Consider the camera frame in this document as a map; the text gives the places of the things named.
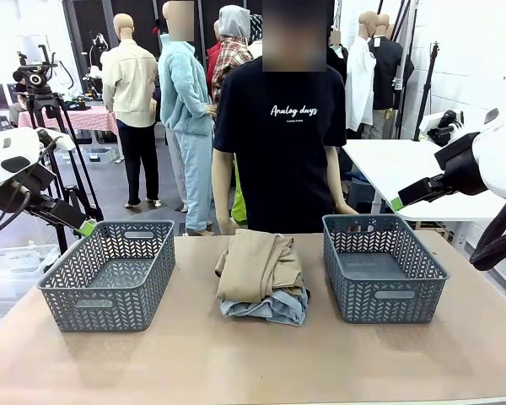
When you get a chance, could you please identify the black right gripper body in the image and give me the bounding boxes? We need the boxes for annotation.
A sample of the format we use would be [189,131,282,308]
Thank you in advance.
[419,132,489,200]

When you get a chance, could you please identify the grey plastic crate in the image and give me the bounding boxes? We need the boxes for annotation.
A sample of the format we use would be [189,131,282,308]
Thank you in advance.
[54,144,124,166]

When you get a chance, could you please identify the black tripod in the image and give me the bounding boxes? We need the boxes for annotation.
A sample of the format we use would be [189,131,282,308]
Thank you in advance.
[24,92,105,254]

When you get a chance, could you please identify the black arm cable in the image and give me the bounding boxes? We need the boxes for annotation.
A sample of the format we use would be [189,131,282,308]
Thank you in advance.
[0,181,33,242]
[469,201,506,272]

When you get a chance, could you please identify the person in black t-shirt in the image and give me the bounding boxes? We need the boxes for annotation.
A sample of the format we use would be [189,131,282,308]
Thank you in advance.
[213,0,348,235]

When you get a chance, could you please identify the lime green trousers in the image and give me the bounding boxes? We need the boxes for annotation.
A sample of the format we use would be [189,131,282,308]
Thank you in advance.
[230,154,249,225]

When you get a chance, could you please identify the mannequin in white shirt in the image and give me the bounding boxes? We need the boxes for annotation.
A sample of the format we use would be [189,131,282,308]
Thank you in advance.
[345,10,379,138]

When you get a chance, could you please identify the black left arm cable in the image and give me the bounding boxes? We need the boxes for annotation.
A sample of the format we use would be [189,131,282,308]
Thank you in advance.
[0,181,33,242]

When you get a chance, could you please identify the mannequin in cream shirt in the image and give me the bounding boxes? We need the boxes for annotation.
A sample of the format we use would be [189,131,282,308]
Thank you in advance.
[100,12,161,208]

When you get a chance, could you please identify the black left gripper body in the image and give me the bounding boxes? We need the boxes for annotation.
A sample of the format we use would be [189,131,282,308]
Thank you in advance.
[27,196,89,231]

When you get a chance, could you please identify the seated person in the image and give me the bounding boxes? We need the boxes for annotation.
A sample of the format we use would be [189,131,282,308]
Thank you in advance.
[8,82,30,127]

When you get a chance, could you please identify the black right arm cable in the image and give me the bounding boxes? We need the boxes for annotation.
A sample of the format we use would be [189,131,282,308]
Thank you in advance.
[469,201,506,272]

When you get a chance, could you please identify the grey plastic woven basket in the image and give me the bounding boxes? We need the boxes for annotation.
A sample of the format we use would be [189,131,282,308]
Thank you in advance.
[36,219,177,333]
[321,213,451,325]

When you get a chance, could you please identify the beige garment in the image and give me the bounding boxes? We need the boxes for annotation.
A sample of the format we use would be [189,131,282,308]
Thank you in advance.
[213,229,305,304]

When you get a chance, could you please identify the black bundle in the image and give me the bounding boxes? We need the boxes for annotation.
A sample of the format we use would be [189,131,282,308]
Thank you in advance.
[426,125,463,148]

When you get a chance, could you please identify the person's right forearm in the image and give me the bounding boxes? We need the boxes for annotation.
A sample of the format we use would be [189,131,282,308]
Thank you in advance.
[211,148,240,235]

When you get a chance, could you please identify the person's left forearm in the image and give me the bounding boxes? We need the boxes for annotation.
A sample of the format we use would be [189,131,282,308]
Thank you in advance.
[325,145,352,208]

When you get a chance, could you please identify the black light stand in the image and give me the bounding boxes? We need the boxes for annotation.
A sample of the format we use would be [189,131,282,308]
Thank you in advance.
[412,40,442,143]

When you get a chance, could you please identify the light blue denim jeans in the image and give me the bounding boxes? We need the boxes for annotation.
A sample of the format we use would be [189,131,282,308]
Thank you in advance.
[218,286,312,327]

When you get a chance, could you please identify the clear plastic storage box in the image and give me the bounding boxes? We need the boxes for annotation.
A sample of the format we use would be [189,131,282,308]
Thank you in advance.
[0,243,61,338]

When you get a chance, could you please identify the mannequin in plaid hoodie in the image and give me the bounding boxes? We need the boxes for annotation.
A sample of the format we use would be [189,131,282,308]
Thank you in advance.
[206,4,254,106]

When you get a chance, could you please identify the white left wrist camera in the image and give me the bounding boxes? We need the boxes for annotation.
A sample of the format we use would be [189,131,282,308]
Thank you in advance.
[36,127,76,152]

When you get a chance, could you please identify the mannequin in red top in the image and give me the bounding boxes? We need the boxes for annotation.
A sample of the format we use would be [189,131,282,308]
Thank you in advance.
[205,19,223,100]

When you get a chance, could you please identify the table with pink cloth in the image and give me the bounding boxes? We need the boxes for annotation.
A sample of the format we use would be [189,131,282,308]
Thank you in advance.
[17,105,119,136]

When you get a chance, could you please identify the mannequin in blue fleece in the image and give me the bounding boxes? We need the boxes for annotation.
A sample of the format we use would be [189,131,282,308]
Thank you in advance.
[158,0,218,236]

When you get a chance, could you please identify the mannequin in black shirt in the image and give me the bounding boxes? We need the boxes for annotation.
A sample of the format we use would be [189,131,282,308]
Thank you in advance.
[369,12,415,140]

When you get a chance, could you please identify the dark storage bin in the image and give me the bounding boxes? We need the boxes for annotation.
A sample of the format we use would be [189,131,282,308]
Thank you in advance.
[346,176,380,214]

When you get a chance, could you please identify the large white table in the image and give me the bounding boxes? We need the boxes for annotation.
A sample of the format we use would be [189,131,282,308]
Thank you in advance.
[341,138,506,223]

